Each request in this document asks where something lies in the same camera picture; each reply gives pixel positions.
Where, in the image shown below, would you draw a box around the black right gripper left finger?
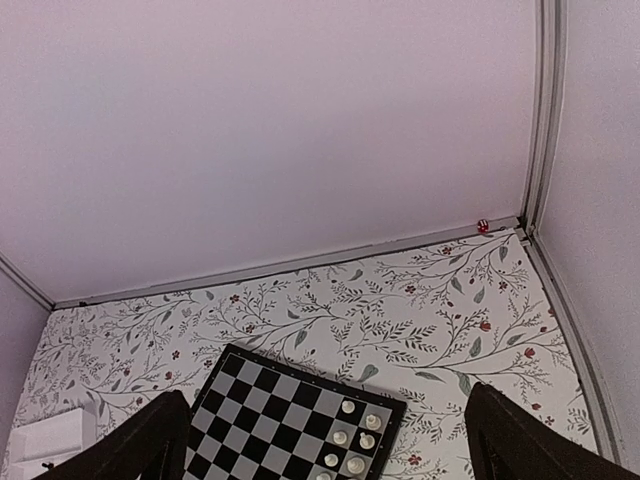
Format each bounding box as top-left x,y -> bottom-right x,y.
39,390 -> 192,480

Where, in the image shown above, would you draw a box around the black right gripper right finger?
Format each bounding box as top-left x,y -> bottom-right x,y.
464,383 -> 639,480

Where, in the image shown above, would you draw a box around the white chess piece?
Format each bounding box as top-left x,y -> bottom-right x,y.
341,400 -> 355,414
332,430 -> 349,445
324,453 -> 338,467
365,414 -> 382,431
359,432 -> 376,450
346,456 -> 366,475

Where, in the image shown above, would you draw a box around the black and silver chessboard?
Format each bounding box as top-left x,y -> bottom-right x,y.
184,345 -> 407,479

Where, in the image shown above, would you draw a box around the white plastic tray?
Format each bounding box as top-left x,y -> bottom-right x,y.
7,408 -> 86,479

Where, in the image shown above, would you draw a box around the floral patterned table mat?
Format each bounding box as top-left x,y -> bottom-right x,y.
13,230 -> 597,479

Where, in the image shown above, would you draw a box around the small red die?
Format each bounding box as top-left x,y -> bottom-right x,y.
477,219 -> 489,233

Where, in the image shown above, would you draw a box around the aluminium frame post right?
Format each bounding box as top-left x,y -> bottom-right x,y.
520,1 -> 568,237

